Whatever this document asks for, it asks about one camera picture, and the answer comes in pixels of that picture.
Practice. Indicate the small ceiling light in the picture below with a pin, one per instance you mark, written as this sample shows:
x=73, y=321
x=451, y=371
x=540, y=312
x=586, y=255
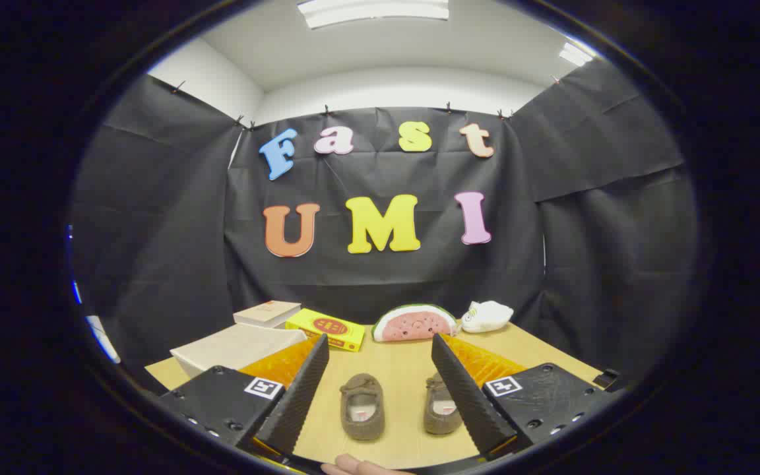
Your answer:
x=574, y=54

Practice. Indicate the white plush toy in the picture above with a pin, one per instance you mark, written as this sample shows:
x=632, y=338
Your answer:
x=489, y=316

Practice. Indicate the brown fuzzy slipper shoe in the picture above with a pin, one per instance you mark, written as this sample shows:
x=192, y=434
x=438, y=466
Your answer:
x=353, y=396
x=438, y=415

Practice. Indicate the black table clamp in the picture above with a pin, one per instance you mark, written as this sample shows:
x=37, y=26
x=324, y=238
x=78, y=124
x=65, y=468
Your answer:
x=607, y=378

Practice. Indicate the beige book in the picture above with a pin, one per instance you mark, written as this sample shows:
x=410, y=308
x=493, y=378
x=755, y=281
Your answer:
x=268, y=311

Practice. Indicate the long ceiling light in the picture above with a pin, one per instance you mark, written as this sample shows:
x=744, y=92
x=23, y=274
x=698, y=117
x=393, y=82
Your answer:
x=373, y=12

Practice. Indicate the yellow book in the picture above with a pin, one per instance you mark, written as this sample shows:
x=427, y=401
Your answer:
x=327, y=324

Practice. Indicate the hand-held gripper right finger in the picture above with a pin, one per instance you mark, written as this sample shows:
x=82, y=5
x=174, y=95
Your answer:
x=462, y=396

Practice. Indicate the watermelon slice plush toy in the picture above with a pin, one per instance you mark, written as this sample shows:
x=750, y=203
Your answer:
x=413, y=324

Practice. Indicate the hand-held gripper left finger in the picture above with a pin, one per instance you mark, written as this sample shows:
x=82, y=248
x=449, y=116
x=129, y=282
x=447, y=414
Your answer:
x=301, y=396

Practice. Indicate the cream fabric storage box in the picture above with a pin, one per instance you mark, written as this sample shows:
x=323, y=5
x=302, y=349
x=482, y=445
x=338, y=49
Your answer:
x=235, y=346

